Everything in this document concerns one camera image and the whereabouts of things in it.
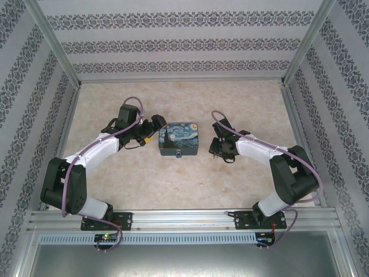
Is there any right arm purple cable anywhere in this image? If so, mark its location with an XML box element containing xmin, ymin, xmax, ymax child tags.
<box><xmin>211</xmin><ymin>110</ymin><xmax>323</xmax><ymax>250</ymax></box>

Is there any aluminium frame post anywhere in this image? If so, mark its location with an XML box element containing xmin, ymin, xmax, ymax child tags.
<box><xmin>281</xmin><ymin>0</ymin><xmax>338</xmax><ymax>86</ymax></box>
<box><xmin>25</xmin><ymin>0</ymin><xmax>83</xmax><ymax>89</ymax></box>

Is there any aluminium table side rail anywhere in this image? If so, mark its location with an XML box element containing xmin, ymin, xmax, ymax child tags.
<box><xmin>281</xmin><ymin>83</ymin><xmax>328</xmax><ymax>208</ymax></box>
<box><xmin>39</xmin><ymin>85</ymin><xmax>83</xmax><ymax>211</ymax></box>

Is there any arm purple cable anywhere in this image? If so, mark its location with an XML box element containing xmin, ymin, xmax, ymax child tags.
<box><xmin>211</xmin><ymin>110</ymin><xmax>323</xmax><ymax>250</ymax></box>
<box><xmin>61</xmin><ymin>96</ymin><xmax>144</xmax><ymax>253</ymax></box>

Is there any grey metal sheet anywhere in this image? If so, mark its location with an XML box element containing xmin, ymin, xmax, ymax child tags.
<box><xmin>25</xmin><ymin>244</ymin><xmax>347</xmax><ymax>277</ymax></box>

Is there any slotted grey cable duct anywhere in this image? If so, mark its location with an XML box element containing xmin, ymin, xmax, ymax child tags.
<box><xmin>39</xmin><ymin>232</ymin><xmax>257</xmax><ymax>246</ymax></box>

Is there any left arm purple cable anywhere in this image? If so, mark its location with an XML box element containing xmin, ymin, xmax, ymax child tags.
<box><xmin>61</xmin><ymin>96</ymin><xmax>144</xmax><ymax>253</ymax></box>

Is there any starry night tin box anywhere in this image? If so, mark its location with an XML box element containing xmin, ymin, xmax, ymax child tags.
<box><xmin>157</xmin><ymin>122</ymin><xmax>200</xmax><ymax>159</ymax></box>

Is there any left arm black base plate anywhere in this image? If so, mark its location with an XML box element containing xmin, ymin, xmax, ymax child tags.
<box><xmin>80</xmin><ymin>212</ymin><xmax>133</xmax><ymax>231</ymax></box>

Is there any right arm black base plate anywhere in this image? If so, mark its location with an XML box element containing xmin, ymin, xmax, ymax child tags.
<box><xmin>234</xmin><ymin>210</ymin><xmax>288</xmax><ymax>231</ymax></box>

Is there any left thin black camera cable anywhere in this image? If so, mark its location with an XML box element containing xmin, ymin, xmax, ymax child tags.
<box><xmin>123</xmin><ymin>137</ymin><xmax>153</xmax><ymax>151</ymax></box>

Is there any aluminium mounting rail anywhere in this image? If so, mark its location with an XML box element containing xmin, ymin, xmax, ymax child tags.
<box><xmin>27</xmin><ymin>209</ymin><xmax>340</xmax><ymax>231</ymax></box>

